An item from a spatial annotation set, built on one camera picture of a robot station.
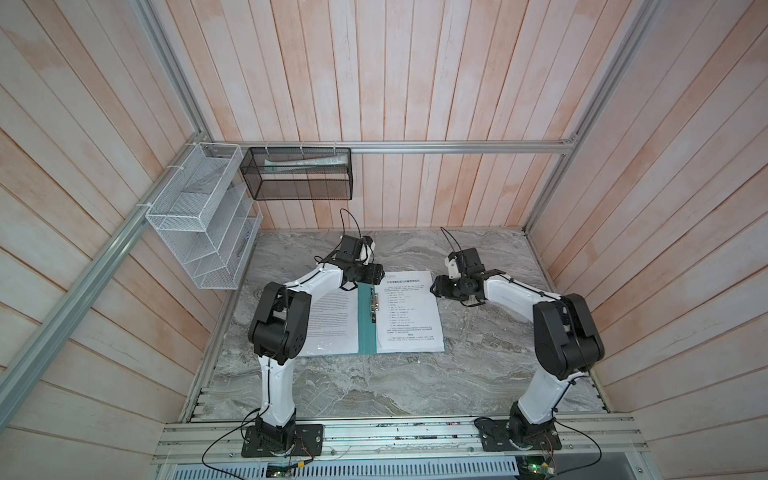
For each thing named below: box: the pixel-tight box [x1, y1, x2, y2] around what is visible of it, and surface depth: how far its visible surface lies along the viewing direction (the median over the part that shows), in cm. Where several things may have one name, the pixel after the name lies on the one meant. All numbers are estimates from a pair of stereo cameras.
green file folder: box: [357, 282, 446, 355], surface depth 96 cm
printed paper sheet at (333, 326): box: [296, 287, 359, 357], surface depth 96 cm
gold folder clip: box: [370, 285, 380, 324], surface depth 100 cm
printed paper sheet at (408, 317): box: [376, 270, 445, 353], surface depth 97 cm
